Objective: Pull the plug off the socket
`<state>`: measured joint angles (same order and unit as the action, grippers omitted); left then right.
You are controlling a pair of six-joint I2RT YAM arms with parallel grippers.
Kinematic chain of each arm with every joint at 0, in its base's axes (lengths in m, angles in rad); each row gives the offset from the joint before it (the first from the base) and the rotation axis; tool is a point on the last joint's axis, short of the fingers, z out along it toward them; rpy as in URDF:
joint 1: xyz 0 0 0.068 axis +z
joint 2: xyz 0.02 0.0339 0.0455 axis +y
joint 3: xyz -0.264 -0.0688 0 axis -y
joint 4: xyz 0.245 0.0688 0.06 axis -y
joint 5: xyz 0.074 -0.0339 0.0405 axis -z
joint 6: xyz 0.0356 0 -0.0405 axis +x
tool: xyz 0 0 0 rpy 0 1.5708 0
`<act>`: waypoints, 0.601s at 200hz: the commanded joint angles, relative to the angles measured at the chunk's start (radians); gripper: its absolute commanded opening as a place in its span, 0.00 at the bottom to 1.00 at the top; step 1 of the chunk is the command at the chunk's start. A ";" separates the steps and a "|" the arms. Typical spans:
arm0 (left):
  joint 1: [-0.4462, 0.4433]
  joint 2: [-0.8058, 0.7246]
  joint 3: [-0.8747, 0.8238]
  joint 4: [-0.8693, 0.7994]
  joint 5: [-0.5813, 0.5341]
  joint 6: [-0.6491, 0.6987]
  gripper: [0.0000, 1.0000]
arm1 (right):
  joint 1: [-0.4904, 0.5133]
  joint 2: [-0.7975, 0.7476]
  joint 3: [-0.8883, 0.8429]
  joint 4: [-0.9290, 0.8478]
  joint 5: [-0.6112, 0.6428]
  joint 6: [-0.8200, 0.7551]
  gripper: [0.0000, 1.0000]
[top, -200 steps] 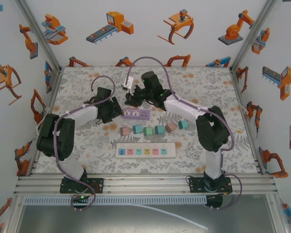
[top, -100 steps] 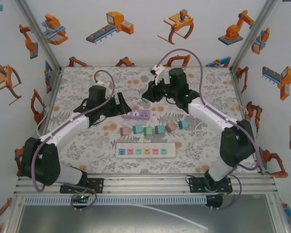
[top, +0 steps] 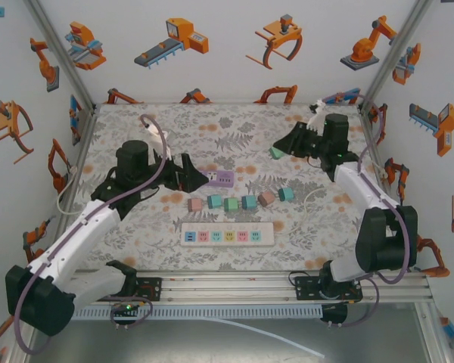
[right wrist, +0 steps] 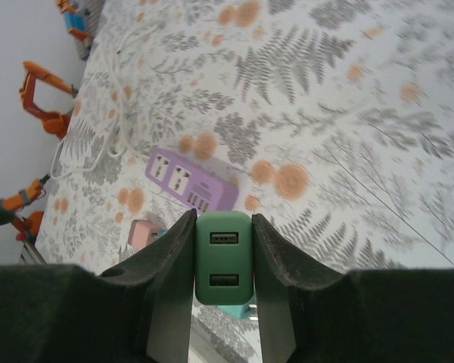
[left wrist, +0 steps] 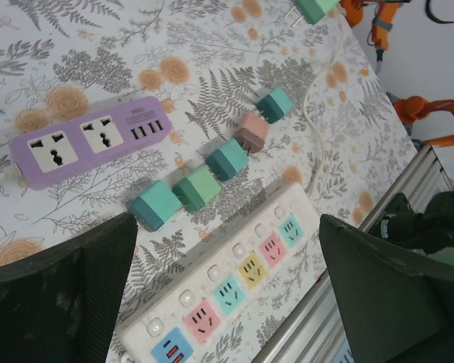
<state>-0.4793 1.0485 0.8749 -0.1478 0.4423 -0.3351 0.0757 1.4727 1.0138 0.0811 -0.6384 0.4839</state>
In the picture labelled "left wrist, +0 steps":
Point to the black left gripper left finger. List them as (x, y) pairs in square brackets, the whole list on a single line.
[(41, 302)]

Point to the mint green plug adapter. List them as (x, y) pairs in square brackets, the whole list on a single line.
[(314, 9)]

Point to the wide aluminium mounting rail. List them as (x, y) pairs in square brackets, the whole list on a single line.
[(306, 321)]

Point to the teal plug adapter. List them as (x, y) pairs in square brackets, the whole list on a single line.
[(229, 159), (155, 204), (276, 104)]

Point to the pink plug adapter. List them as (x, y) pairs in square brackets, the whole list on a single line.
[(253, 130)]

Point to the white multicolour socket power strip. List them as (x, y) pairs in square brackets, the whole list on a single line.
[(219, 257)]

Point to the purple power strip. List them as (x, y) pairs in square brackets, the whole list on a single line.
[(71, 128)]

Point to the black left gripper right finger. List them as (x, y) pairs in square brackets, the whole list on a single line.
[(393, 310)]

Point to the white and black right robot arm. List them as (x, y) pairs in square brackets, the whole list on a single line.
[(405, 223)]

